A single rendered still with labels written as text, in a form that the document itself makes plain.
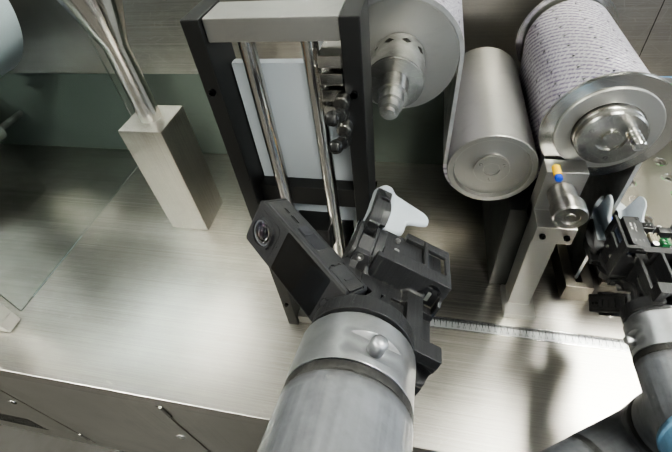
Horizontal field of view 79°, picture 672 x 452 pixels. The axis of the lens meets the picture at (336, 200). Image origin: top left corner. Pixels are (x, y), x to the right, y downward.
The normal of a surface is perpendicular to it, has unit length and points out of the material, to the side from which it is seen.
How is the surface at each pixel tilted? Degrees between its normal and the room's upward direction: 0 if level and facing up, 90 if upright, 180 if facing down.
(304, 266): 58
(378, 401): 38
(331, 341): 27
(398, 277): 69
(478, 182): 90
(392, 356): 31
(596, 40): 9
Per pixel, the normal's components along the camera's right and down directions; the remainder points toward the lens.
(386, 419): 0.62, -0.65
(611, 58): -0.18, -0.71
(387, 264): -0.21, 0.41
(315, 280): -0.66, 0.09
